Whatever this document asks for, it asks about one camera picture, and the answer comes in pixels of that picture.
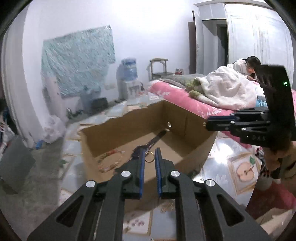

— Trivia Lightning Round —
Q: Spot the purple black smart watch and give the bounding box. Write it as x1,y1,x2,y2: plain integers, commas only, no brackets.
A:
131,130,167,163

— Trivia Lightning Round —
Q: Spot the brown cardboard box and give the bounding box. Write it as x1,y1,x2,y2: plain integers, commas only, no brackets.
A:
79,99,219,212

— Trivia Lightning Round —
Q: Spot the multicolour bead bracelet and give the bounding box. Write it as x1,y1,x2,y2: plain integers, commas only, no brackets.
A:
97,149,125,173

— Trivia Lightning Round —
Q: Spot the person right hand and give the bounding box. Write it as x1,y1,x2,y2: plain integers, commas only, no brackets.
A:
263,141,295,193

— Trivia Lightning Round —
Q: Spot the white fluffy blanket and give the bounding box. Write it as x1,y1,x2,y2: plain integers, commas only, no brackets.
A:
196,66,257,110

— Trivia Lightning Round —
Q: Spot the person lying in bed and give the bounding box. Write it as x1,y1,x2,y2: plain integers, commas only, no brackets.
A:
233,56,261,81

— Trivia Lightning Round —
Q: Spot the pink floral quilt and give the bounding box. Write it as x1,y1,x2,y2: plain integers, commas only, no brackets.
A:
148,80,295,146

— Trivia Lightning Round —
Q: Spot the black bin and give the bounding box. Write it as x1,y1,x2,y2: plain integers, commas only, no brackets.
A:
91,97,109,114

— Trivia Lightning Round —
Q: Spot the white water dispenser base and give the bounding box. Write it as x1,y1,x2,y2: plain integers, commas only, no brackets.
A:
121,79,142,100

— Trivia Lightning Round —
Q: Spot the green plush toy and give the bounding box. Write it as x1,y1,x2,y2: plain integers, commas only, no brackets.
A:
185,77,204,99

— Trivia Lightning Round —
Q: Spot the blue water dispenser bottle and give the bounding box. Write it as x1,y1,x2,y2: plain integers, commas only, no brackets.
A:
121,58,138,81

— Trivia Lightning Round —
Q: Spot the white plastic bag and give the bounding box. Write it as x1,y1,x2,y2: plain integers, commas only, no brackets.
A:
43,115,66,144

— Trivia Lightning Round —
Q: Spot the wooden chair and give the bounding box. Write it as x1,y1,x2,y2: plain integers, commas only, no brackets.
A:
150,58,173,80

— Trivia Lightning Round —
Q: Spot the pink rolled mat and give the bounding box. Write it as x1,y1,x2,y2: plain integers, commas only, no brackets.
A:
45,77,65,121

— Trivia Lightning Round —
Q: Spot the teal patterned hanging cloth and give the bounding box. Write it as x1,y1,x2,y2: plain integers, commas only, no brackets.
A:
41,26,115,98

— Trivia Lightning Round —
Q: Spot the grey board on floor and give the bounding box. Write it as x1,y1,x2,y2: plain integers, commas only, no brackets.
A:
1,136,36,193

